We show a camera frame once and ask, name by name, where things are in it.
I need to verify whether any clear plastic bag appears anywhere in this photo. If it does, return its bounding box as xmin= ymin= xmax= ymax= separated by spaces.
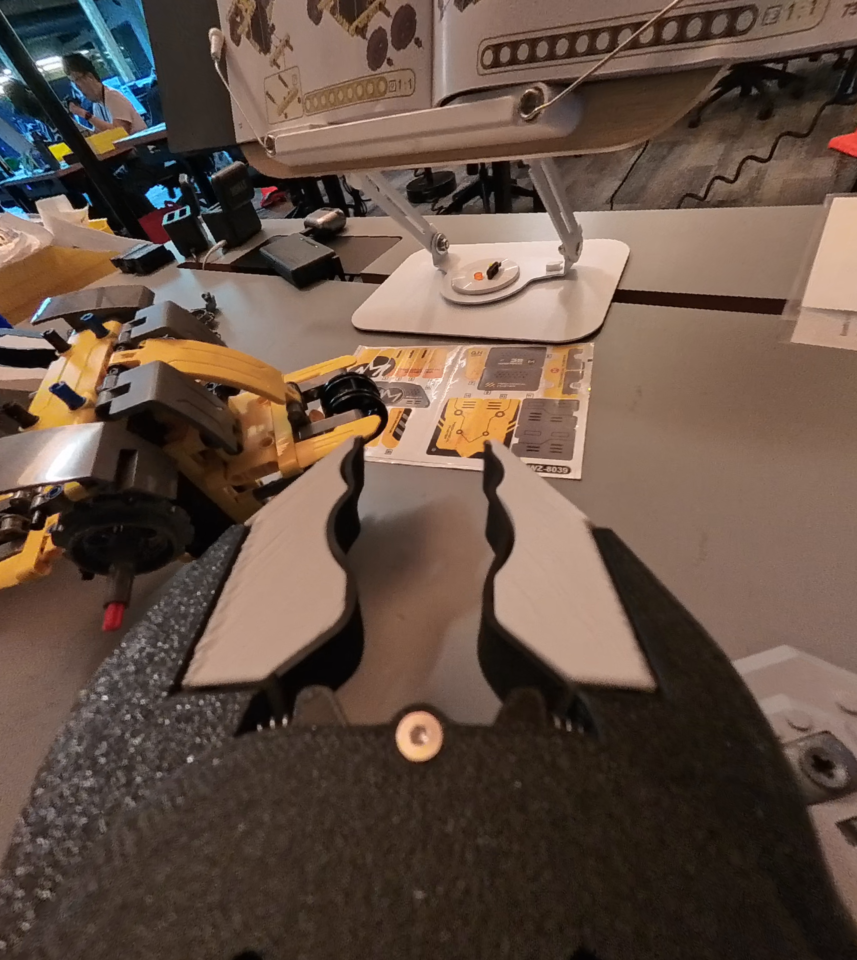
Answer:
xmin=0 ymin=193 xmax=111 ymax=262

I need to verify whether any yellow grey brick toy vehicle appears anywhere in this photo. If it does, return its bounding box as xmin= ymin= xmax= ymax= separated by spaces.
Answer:
xmin=0 ymin=285 xmax=388 ymax=633

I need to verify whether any black battery pack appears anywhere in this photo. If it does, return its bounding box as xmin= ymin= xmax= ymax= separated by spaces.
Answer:
xmin=109 ymin=241 xmax=176 ymax=276

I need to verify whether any yellow grey sticker sheet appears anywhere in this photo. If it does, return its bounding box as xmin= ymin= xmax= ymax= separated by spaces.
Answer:
xmin=353 ymin=341 xmax=596 ymax=481

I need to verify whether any black office chair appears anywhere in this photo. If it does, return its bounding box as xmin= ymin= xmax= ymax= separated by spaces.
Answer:
xmin=687 ymin=63 xmax=801 ymax=121

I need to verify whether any grey studded plate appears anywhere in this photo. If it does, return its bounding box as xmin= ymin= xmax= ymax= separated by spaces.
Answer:
xmin=732 ymin=645 xmax=857 ymax=960

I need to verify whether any small black charger dock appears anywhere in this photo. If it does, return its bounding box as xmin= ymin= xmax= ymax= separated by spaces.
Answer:
xmin=162 ymin=198 xmax=210 ymax=258

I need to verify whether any flat black box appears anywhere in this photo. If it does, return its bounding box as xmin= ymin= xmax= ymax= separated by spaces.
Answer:
xmin=258 ymin=232 xmax=345 ymax=288

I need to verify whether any white metal book stand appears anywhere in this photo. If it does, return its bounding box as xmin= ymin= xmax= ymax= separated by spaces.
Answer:
xmin=207 ymin=26 xmax=733 ymax=345

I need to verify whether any yellow box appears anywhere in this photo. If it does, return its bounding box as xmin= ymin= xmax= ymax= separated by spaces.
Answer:
xmin=0 ymin=225 xmax=118 ymax=325

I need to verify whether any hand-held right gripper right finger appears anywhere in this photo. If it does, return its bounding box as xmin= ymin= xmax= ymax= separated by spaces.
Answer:
xmin=476 ymin=439 xmax=659 ymax=727

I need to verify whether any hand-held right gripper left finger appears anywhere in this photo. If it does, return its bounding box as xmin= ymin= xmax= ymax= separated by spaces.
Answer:
xmin=179 ymin=437 xmax=368 ymax=727

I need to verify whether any instruction booklet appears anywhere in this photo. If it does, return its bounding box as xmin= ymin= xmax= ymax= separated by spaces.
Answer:
xmin=217 ymin=0 xmax=857 ymax=145

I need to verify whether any black upright charger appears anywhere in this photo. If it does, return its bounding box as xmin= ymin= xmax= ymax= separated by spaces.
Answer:
xmin=209 ymin=161 xmax=263 ymax=246

